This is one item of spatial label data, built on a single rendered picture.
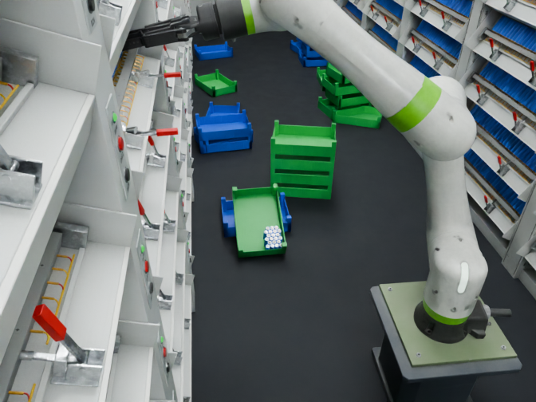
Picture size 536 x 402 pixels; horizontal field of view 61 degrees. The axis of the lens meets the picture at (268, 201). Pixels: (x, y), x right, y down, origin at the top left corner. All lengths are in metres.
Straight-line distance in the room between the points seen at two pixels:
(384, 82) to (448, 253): 0.50
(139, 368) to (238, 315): 1.04
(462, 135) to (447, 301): 0.46
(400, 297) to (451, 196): 0.36
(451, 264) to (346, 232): 0.94
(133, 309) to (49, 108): 0.33
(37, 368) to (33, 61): 0.27
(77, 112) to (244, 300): 1.39
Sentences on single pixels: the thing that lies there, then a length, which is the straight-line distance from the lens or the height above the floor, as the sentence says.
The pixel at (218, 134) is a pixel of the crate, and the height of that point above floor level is 0.11.
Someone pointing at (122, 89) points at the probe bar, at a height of 0.98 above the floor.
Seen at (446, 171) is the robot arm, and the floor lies 0.71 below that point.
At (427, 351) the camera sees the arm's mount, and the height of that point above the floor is 0.29.
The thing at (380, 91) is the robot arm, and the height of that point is 0.97.
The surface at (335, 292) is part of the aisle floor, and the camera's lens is 1.81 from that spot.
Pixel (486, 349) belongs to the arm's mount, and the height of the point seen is 0.29.
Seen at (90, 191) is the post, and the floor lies 1.02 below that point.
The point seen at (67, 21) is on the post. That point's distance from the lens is 0.47.
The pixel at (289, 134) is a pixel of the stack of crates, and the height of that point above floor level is 0.25.
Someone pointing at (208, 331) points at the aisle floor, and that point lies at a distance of 1.68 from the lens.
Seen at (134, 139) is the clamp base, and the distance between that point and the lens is 0.79.
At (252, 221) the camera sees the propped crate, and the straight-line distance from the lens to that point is 2.00.
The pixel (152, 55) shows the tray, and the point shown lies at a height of 0.95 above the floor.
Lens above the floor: 1.31
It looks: 36 degrees down
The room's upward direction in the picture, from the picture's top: straight up
